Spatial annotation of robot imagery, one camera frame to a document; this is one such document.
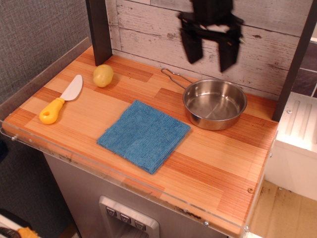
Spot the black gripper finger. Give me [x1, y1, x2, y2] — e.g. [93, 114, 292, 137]
[218, 39, 241, 72]
[180, 28, 203, 64]

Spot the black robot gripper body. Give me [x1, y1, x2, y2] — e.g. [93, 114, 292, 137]
[178, 0, 244, 44]

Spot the silver steel pot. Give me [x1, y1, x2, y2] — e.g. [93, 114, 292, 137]
[161, 68, 247, 131]

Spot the yellow toy potato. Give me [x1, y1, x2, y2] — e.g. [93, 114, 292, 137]
[93, 64, 114, 88]

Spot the blue folded cloth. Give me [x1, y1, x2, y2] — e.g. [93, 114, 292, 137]
[97, 100, 191, 174]

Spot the white toy sink unit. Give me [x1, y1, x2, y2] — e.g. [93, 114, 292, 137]
[264, 93, 317, 200]

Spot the grey toy fridge cabinet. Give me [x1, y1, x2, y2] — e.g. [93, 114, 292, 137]
[45, 154, 226, 238]

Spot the silver dispenser panel with buttons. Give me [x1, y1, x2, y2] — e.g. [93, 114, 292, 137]
[99, 196, 160, 238]

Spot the clear acrylic table guard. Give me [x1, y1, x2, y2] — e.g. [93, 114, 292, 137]
[2, 114, 277, 238]

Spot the orange fuzzy object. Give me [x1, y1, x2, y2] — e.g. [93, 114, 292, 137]
[16, 227, 39, 238]

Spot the dark right shelf post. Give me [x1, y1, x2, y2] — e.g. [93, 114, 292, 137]
[272, 0, 317, 122]

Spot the dark shelf post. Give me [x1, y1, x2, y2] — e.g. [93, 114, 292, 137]
[272, 0, 317, 122]
[85, 0, 112, 66]

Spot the dark left shelf post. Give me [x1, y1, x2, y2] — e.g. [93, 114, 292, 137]
[85, 0, 112, 66]

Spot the yellow handled toy knife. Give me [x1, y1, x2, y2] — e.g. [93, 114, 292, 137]
[39, 75, 83, 124]

